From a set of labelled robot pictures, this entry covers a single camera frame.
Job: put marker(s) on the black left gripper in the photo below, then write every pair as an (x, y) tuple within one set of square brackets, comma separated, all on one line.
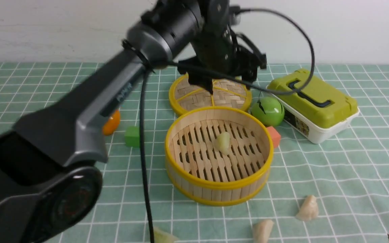
[(231, 54)]

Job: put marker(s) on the pale green dumpling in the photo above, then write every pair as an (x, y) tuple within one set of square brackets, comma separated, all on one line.
[(222, 143)]

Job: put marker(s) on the cream dumpling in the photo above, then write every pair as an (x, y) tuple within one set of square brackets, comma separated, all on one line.
[(309, 209)]

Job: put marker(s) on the beige dumpling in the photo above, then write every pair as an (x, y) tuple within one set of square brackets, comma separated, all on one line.
[(262, 231)]

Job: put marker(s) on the light green dumpling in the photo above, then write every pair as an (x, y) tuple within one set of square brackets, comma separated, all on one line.
[(161, 236)]

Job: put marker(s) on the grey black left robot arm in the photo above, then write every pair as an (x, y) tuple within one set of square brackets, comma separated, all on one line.
[(48, 178)]

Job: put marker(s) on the yellow woven steamer lid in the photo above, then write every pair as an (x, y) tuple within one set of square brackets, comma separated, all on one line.
[(184, 97)]

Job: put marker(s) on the yellow bamboo steamer tray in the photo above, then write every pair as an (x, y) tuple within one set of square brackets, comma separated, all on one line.
[(202, 173)]

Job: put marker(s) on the green checkered tablecloth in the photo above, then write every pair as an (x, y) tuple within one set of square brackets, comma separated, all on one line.
[(349, 173)]

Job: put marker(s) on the green toy apple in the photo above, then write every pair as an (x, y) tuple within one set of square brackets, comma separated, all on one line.
[(268, 110)]

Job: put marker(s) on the orange foam cube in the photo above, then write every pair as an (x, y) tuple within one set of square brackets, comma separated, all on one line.
[(275, 136)]

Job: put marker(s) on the green white lunch box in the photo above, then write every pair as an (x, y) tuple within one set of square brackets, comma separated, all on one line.
[(319, 111)]

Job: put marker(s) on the green foam cube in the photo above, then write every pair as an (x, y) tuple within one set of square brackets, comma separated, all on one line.
[(132, 136)]

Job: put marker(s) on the orange red toy pear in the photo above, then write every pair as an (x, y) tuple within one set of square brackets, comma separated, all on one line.
[(112, 124)]

